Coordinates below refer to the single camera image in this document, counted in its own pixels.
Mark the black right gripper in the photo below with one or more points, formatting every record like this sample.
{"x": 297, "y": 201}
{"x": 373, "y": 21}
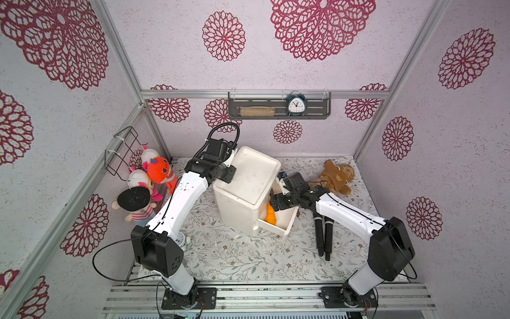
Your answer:
{"x": 281, "y": 201}

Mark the white drawer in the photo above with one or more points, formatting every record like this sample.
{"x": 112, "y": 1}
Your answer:
{"x": 284, "y": 218}

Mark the white plastic drawer cabinet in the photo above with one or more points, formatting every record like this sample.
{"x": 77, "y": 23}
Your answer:
{"x": 242, "y": 201}

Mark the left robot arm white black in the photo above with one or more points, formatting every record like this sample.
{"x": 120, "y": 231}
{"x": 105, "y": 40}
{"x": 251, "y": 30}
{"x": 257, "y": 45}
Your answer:
{"x": 155, "y": 245}

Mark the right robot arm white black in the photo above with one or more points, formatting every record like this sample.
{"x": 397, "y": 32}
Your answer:
{"x": 389, "y": 244}

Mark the brown gingerbread plush toy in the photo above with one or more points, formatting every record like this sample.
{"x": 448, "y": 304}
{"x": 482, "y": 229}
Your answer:
{"x": 336, "y": 178}

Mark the orange shark plush toy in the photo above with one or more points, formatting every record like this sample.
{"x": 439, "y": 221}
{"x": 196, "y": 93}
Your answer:
{"x": 161, "y": 172}

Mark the pink eared white plush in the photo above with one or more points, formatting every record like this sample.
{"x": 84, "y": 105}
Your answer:
{"x": 147, "y": 155}

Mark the white plush doll striped shirt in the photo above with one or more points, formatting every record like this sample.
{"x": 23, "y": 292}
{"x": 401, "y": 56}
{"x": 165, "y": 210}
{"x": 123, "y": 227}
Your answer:
{"x": 140, "y": 178}

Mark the teal alarm clock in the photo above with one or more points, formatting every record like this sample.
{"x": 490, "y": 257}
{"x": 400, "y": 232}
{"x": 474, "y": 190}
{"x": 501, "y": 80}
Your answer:
{"x": 296, "y": 105}

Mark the black haired plush doll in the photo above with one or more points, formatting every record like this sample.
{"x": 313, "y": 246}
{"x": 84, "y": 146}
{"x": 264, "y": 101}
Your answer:
{"x": 138, "y": 203}

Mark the grey wall shelf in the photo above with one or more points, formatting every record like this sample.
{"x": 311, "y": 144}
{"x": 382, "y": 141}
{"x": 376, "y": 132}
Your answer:
{"x": 318, "y": 105}

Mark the black wire wall basket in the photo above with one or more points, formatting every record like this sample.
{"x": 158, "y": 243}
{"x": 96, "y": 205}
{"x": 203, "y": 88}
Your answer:
{"x": 119, "y": 160}

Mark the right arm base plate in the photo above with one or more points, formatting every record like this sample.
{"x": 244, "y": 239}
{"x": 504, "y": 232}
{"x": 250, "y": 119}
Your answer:
{"x": 340, "y": 297}

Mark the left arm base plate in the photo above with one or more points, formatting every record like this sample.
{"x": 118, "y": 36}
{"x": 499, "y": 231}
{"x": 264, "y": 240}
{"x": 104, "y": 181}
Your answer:
{"x": 198, "y": 299}

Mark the aluminium mounting rail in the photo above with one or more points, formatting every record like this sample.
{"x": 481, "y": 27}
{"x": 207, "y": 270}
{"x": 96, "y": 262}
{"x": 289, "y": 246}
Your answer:
{"x": 223, "y": 298}

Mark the aluminium frame profile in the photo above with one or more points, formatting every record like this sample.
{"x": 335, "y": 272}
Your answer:
{"x": 39, "y": 258}

